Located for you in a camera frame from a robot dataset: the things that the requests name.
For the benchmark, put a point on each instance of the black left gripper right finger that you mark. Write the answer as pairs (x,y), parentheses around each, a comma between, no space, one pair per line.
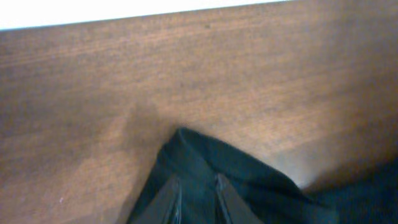
(230,207)

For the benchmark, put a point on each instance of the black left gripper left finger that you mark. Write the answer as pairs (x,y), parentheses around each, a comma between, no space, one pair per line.
(166,207)

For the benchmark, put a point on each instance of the black polo shirt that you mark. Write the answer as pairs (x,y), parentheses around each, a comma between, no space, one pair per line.
(195,159)

